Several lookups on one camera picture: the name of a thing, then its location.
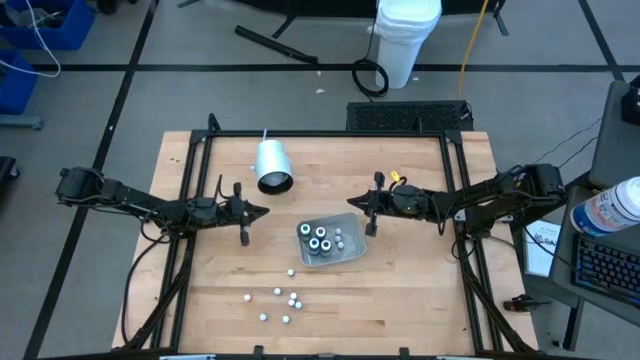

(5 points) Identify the white blue wipes canister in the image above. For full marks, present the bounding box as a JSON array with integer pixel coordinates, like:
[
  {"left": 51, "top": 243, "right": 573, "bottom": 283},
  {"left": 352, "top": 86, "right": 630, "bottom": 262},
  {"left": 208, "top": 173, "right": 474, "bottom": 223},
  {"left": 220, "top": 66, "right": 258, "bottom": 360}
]
[{"left": 569, "top": 175, "right": 640, "bottom": 237}]

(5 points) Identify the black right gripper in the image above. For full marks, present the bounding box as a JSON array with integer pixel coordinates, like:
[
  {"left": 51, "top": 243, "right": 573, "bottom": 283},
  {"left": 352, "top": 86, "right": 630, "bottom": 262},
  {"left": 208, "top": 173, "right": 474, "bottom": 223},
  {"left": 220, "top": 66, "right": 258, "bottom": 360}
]
[{"left": 347, "top": 172, "right": 436, "bottom": 237}]

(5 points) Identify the black backlit keyboard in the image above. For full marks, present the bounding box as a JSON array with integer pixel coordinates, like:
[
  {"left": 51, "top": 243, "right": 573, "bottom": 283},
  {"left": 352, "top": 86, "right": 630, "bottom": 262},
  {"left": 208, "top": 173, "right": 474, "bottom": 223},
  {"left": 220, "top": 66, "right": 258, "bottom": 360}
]
[{"left": 572, "top": 234, "right": 640, "bottom": 306}]

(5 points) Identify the black aluminium table frame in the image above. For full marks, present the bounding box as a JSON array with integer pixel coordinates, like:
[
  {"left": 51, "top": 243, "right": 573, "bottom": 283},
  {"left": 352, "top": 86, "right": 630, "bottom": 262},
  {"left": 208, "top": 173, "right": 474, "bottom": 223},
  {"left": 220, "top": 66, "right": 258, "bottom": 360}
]
[{"left": 112, "top": 112, "right": 539, "bottom": 360}]

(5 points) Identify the black clamp tool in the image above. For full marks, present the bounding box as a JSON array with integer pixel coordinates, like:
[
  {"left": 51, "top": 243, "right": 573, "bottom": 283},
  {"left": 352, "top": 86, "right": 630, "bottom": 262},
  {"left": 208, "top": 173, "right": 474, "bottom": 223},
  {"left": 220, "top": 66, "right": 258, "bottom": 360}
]
[{"left": 503, "top": 294, "right": 551, "bottom": 312}]

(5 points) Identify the yellow hanging cable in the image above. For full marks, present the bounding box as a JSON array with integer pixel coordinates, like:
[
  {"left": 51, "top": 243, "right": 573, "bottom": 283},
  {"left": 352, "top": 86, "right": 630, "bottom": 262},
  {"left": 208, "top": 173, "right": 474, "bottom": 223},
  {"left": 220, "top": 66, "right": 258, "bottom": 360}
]
[{"left": 456, "top": 0, "right": 490, "bottom": 100}]

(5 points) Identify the black metal rod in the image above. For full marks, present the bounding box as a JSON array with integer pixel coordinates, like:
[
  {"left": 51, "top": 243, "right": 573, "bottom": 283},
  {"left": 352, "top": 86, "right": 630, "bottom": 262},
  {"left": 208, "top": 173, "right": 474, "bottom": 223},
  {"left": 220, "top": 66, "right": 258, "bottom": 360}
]
[{"left": 234, "top": 24, "right": 320, "bottom": 65}]

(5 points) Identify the black perforated computer case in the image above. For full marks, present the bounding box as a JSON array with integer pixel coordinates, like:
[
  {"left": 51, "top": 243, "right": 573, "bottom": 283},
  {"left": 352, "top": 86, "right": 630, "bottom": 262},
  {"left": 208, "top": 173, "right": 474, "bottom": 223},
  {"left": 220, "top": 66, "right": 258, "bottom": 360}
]
[{"left": 345, "top": 99, "right": 475, "bottom": 134}]

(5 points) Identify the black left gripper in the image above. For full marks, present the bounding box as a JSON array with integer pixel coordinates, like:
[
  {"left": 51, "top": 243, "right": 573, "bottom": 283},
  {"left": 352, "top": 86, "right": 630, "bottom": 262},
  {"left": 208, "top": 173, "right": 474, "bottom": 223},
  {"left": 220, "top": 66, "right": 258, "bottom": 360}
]
[{"left": 199, "top": 182, "right": 270, "bottom": 247}]

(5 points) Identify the white spotlight lamp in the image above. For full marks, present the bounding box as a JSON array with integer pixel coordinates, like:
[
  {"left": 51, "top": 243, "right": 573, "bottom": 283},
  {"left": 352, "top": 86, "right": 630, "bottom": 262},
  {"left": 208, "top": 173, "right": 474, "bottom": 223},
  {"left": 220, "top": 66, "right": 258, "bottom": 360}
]
[{"left": 249, "top": 128, "right": 295, "bottom": 196}]

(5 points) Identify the white plastic trash can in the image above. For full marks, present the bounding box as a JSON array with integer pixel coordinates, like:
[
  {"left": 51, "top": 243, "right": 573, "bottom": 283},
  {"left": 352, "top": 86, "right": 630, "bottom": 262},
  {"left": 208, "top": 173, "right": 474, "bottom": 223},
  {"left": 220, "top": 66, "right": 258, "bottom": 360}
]
[{"left": 372, "top": 0, "right": 444, "bottom": 90}]

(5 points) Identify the black coiled cable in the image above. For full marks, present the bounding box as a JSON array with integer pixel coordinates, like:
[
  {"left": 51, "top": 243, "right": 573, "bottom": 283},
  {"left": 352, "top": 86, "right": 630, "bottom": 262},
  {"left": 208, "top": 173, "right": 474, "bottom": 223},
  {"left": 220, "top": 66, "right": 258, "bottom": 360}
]
[{"left": 351, "top": 14, "right": 390, "bottom": 99}]

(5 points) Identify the dark grey desk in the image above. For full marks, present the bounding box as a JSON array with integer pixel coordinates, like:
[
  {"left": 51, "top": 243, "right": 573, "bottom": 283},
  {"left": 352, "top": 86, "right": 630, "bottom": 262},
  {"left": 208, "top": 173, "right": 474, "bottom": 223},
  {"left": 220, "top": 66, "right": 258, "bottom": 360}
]
[{"left": 548, "top": 185, "right": 640, "bottom": 314}]

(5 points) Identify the blue plastic crate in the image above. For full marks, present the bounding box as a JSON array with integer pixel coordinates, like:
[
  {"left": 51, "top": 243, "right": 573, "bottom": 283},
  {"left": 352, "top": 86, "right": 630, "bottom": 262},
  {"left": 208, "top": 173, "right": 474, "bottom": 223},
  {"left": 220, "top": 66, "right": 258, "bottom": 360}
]
[
  {"left": 0, "top": 49, "right": 40, "bottom": 116},
  {"left": 0, "top": 0, "right": 97, "bottom": 51}
]

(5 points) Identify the grey side desk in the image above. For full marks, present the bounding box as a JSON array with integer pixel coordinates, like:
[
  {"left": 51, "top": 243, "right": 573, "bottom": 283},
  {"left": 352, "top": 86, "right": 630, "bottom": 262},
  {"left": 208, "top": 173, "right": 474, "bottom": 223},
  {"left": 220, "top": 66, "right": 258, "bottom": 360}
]
[{"left": 588, "top": 79, "right": 640, "bottom": 190}]

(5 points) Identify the grey plastic storage bin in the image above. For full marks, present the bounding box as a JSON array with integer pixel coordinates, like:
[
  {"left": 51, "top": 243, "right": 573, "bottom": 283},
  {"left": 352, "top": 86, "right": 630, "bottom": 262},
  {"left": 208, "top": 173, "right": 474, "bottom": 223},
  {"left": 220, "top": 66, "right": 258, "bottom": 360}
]
[{"left": 295, "top": 212, "right": 368, "bottom": 268}]

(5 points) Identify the white printed paper sheet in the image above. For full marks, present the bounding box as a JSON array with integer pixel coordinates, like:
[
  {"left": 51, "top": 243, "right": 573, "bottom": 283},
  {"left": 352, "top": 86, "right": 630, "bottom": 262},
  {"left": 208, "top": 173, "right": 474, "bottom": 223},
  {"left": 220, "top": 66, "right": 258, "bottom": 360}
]
[{"left": 523, "top": 218, "right": 565, "bottom": 278}]

